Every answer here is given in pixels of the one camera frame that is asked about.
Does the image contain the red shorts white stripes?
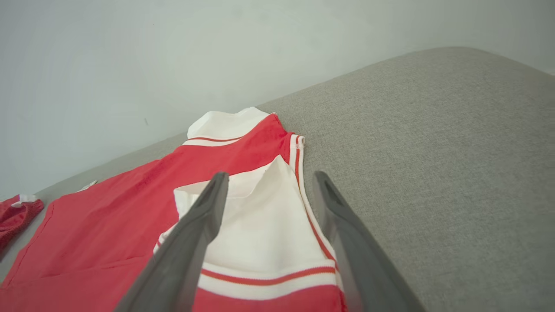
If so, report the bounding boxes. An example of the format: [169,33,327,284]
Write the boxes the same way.
[0,195,45,260]

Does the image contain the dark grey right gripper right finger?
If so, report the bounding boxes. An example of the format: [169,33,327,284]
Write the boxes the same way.
[313,171,428,312]

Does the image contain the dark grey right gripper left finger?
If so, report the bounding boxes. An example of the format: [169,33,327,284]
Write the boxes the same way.
[115,172,229,312]

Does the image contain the red basketball jersey white trim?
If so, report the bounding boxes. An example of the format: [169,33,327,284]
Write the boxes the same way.
[0,107,347,312]

